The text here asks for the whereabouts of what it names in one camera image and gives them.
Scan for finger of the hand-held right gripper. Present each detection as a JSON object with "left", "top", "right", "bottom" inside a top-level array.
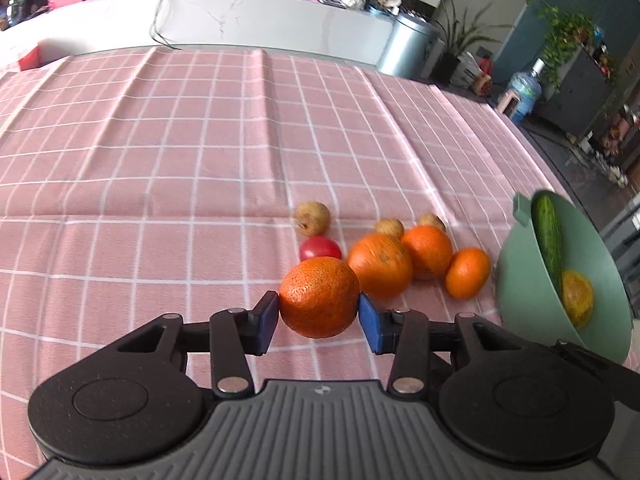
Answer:
[{"left": 552, "top": 340, "right": 640, "bottom": 401}]

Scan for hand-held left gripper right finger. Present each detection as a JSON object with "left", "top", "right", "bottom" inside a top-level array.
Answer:
[{"left": 358, "top": 293, "right": 553, "bottom": 396}]

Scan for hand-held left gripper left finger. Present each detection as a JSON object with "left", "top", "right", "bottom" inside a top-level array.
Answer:
[{"left": 102, "top": 290, "right": 280, "bottom": 400}]

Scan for dark orange with rough skin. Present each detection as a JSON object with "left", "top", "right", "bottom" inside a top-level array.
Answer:
[{"left": 278, "top": 256, "right": 361, "bottom": 339}]

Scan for large orange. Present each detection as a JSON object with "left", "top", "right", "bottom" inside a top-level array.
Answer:
[{"left": 347, "top": 233, "right": 414, "bottom": 301}]

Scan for red tomato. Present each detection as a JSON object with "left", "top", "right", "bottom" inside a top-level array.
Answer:
[{"left": 299, "top": 236, "right": 343, "bottom": 262}]

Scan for medium orange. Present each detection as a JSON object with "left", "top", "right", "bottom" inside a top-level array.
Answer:
[{"left": 401, "top": 225, "right": 454, "bottom": 281}]

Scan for small mandarin orange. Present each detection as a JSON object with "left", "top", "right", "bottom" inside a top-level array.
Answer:
[{"left": 445, "top": 248, "right": 492, "bottom": 301}]

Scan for green bowl with handles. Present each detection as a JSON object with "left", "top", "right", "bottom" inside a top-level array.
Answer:
[{"left": 495, "top": 189, "right": 633, "bottom": 366}]

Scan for yellow green pear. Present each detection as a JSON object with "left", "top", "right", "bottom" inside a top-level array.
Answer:
[{"left": 559, "top": 270, "right": 596, "bottom": 330}]

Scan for green cucumber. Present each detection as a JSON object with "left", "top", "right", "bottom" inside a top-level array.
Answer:
[{"left": 531, "top": 194, "right": 565, "bottom": 306}]

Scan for pink checked tablecloth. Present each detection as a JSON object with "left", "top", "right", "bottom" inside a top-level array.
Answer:
[{"left": 0, "top": 45, "right": 601, "bottom": 480}]

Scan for pink small heater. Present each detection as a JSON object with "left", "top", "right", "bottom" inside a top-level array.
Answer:
[{"left": 495, "top": 91, "right": 521, "bottom": 118}]

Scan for white plastic bag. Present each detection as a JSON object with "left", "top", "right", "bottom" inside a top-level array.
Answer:
[{"left": 452, "top": 52, "right": 481, "bottom": 88}]

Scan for red bag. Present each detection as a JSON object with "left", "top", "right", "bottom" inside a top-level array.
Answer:
[{"left": 477, "top": 57, "right": 495, "bottom": 93}]

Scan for blue water bottle with pump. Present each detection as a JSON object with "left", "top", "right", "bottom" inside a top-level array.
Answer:
[{"left": 507, "top": 57, "right": 543, "bottom": 123}]

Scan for silver trash can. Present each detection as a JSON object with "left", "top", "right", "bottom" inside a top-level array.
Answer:
[{"left": 376, "top": 12, "right": 441, "bottom": 80}]

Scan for dark cabinet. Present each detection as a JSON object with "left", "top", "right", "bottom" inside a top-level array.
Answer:
[{"left": 537, "top": 45, "right": 617, "bottom": 136}]

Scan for snake plant in black pot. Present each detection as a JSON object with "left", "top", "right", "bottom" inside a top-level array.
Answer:
[{"left": 431, "top": 0, "right": 512, "bottom": 86}]

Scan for white marble tv cabinet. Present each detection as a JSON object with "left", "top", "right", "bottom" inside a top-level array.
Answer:
[{"left": 0, "top": 0, "right": 401, "bottom": 70}]

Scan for hanging pothos plant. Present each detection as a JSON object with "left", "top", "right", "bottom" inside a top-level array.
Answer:
[{"left": 520, "top": 0, "right": 601, "bottom": 92}]

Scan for black cable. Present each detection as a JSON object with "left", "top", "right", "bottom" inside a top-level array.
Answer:
[{"left": 150, "top": 0, "right": 183, "bottom": 51}]

